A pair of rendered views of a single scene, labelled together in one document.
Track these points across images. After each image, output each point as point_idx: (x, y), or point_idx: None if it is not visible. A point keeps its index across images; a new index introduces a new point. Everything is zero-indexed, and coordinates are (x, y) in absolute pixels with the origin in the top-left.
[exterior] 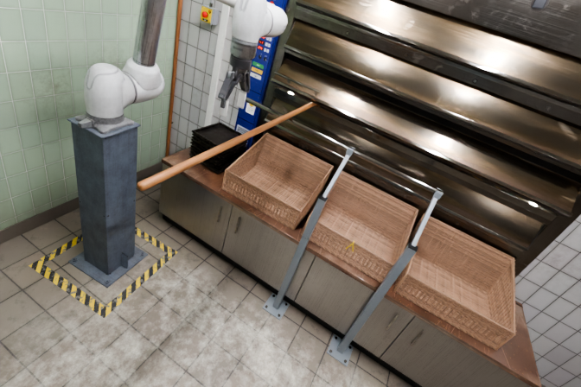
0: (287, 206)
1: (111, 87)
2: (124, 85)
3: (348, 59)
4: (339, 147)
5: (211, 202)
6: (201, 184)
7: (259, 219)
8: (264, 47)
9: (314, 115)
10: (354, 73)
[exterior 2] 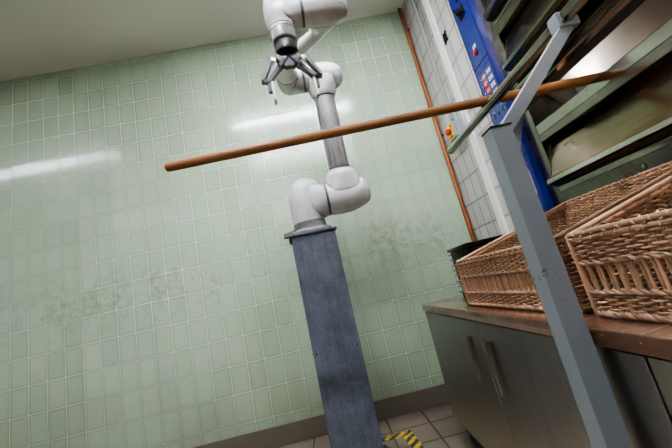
0: None
1: (298, 190)
2: (312, 187)
3: None
4: (542, 44)
5: (464, 341)
6: (445, 311)
7: (503, 320)
8: None
9: (601, 98)
10: None
